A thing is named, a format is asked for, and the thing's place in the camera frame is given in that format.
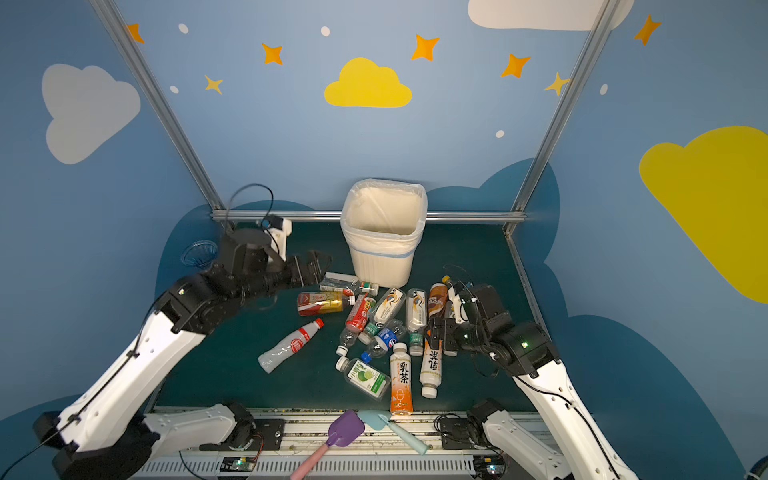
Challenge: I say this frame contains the brown tea bottle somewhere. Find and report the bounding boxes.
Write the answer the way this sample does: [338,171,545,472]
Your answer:
[427,283,448,319]

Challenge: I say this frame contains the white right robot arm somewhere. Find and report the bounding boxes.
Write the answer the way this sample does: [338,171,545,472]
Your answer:
[444,284,637,479]

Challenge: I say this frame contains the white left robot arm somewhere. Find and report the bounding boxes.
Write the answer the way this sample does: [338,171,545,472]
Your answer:
[33,229,332,479]

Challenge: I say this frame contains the white ribbed trash bin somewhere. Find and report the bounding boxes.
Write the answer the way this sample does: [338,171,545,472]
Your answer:
[340,179,428,288]

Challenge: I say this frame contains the white bin liner bag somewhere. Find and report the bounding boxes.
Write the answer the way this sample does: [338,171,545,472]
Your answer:
[340,179,428,258]

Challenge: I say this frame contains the clear square bottle green label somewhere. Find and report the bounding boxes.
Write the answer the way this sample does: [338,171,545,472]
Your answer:
[319,272,379,296]

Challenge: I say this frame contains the red gold energy drink bottle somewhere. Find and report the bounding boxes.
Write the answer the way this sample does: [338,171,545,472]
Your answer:
[297,291,356,317]

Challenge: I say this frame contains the red label clear bottle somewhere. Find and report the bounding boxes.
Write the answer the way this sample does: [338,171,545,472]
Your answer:
[336,294,377,357]

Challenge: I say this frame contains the orange white tea bottle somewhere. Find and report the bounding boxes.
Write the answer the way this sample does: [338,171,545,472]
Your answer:
[419,341,442,399]

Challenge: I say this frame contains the clear bottle bird label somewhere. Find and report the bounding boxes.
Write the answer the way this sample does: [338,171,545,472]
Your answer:
[358,288,405,345]

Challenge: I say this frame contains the small blue label bottle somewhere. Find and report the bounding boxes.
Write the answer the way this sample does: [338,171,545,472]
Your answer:
[360,319,406,364]

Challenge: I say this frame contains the purple ribbed plastic vase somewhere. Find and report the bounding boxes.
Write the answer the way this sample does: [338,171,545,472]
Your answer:
[180,240,218,269]

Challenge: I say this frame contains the orange milk tea bottle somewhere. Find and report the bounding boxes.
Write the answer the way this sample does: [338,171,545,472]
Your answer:
[390,343,414,416]

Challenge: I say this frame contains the lime label square bottle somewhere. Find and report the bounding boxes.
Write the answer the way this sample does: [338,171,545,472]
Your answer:
[335,356,391,400]

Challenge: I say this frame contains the teal silicone spatula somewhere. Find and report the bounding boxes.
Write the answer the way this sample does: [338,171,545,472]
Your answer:
[357,410,429,455]

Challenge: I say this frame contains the purple pink spatula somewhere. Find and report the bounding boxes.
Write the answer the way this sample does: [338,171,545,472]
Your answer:
[290,410,365,480]

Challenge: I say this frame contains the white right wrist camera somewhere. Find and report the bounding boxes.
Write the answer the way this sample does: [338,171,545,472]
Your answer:
[448,290,467,324]

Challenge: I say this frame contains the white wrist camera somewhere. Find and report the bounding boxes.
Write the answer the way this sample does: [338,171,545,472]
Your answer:
[265,215,293,260]
[448,290,467,324]

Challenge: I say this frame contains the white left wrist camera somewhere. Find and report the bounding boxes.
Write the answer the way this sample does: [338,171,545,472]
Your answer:
[265,215,293,260]

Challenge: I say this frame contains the aluminium frame rail back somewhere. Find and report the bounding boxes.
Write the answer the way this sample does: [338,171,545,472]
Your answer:
[211,209,526,224]

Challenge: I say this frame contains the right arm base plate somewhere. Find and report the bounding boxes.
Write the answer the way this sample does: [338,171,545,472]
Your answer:
[437,416,479,450]

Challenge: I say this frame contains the aluminium frame post right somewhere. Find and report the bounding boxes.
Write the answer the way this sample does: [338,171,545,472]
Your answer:
[511,0,622,219]

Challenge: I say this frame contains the aluminium frame post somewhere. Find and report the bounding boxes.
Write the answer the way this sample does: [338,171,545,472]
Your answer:
[89,0,224,210]
[511,0,622,219]

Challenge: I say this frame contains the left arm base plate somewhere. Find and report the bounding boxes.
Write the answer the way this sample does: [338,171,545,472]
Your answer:
[199,418,285,452]

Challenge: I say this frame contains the aluminium frame post left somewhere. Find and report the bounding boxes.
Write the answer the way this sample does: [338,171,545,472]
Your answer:
[89,0,224,210]

